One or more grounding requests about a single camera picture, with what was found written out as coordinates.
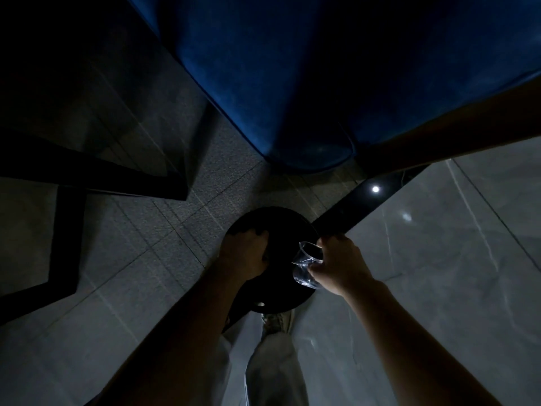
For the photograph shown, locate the person's left hand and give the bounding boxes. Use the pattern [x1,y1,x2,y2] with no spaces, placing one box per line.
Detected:
[218,227,271,282]

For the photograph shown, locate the person's right hand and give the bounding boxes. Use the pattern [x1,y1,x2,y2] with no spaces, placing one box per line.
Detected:
[307,234,377,297]

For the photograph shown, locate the clear plastic cup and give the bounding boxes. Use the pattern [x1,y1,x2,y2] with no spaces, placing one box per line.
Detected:
[291,242,324,289]

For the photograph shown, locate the person's right forearm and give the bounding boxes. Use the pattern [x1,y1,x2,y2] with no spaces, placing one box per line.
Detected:
[342,279,504,406]

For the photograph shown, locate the person's left forearm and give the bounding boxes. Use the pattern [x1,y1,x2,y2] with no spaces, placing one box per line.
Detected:
[91,266,250,406]

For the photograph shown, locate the person's right shoe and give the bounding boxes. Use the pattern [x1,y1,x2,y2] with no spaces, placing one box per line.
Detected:
[260,310,296,336]

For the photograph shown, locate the person's light trousers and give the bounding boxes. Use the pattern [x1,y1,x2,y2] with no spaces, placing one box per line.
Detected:
[213,327,312,406]

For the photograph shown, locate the black round bin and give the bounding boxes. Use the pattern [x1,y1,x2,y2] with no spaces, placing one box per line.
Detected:
[223,206,324,311]

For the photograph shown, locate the brown wooden panel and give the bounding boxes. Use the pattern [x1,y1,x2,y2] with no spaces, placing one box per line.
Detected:
[346,76,541,174]

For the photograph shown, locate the blue sofa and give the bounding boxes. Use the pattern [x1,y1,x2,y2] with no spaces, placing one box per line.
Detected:
[126,0,541,174]

